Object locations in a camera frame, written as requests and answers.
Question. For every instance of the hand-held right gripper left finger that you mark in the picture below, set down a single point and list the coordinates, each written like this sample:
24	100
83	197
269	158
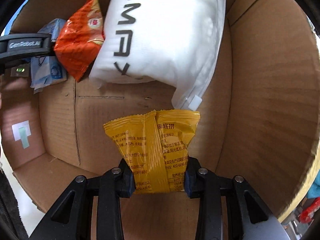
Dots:
127	182

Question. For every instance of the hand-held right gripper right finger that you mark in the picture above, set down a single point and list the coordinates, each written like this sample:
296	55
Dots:
188	182

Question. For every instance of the blue tissue packet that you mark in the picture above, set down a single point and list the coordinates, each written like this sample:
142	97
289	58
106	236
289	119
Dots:
48	67

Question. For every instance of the orange snack packet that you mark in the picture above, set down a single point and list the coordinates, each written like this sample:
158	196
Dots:
80	42

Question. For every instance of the yellow snack packet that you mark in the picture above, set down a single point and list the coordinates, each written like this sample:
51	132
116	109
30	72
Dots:
152	145

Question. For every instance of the red plastic bag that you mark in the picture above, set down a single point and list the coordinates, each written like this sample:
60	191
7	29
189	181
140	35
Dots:
308	213

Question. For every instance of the white and green tape label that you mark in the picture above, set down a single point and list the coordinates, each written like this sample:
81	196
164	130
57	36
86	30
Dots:
22	132

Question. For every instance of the white zip bag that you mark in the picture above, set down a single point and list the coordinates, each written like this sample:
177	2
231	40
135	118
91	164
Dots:
160	35

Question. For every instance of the cardboard box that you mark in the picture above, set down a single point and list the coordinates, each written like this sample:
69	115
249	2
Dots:
262	105

